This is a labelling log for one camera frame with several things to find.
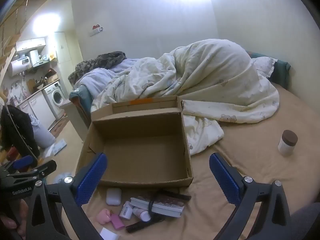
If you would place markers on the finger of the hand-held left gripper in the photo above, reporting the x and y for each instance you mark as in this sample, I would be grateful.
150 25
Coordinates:
23 161
42 168

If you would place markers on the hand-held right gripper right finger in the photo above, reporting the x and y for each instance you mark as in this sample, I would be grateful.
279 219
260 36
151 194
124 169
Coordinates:
225 180

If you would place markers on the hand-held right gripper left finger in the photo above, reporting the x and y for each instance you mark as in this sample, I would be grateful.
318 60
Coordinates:
91 177

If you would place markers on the white earbuds case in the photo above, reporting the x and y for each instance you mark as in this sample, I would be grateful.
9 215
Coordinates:
113 197

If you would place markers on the pink soft toy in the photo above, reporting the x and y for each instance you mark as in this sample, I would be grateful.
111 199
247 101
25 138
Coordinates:
103 217

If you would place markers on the white labelled bottle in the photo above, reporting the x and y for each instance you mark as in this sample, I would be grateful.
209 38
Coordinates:
126 210

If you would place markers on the small pink case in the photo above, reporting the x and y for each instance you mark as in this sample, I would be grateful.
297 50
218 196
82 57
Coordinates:
117 222

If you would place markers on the black pen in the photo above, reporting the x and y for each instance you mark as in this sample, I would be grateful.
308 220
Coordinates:
175 195

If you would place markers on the white tube pink cap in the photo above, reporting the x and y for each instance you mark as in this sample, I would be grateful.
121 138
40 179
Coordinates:
141 214

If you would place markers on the blister pill pack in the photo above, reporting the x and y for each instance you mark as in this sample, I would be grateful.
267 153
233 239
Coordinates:
167 203

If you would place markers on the brown cardboard box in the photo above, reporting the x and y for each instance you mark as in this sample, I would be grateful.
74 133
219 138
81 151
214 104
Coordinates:
140 135

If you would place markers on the person's left hand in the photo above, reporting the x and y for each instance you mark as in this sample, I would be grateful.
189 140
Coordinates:
8 221

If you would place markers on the papers on floor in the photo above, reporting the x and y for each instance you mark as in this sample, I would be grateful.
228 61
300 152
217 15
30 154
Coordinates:
56 147

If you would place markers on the grey laundry bag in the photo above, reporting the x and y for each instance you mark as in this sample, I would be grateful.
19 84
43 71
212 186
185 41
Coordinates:
43 135

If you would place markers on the black jacket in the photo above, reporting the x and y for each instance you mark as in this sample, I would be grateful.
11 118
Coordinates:
17 127

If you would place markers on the beige bed sheet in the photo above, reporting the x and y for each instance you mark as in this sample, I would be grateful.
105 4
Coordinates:
250 155

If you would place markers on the patterned floor rug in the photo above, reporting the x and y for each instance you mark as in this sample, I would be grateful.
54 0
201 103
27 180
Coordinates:
60 125

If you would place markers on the white kitchen base cabinet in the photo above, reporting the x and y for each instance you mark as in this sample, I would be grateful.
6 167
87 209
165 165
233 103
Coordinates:
37 107

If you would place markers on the white side table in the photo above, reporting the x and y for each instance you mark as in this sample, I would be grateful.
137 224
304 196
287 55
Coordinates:
75 120

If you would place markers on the white paper sheet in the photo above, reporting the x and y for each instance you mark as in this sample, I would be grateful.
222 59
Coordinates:
108 234

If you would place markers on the white jar brown lid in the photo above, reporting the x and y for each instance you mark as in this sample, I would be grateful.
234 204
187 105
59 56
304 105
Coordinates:
287 145

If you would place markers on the white washing machine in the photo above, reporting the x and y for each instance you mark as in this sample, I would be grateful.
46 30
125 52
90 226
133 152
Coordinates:
56 97

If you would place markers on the grey trousers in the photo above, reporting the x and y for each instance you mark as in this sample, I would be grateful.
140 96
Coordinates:
307 222

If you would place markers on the white water heater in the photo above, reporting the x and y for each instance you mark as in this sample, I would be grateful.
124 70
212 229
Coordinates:
18 65

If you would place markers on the lavender blanket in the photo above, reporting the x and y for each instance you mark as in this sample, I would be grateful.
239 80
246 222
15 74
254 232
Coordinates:
100 78

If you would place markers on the range hood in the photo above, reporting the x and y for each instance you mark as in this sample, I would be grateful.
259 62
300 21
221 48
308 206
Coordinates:
41 63

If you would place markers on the cream bear print duvet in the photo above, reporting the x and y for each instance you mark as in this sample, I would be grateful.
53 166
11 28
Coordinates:
212 75

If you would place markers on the leopard print blanket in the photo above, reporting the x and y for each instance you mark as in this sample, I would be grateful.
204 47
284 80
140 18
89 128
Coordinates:
110 57

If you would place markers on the white wall cabinet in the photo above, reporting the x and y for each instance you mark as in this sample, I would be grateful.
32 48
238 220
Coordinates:
30 43

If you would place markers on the teal bed frame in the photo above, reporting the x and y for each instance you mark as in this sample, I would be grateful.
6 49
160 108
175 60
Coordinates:
282 72

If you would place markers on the red and white wall holder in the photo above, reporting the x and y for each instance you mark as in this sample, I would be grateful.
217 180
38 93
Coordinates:
96 30

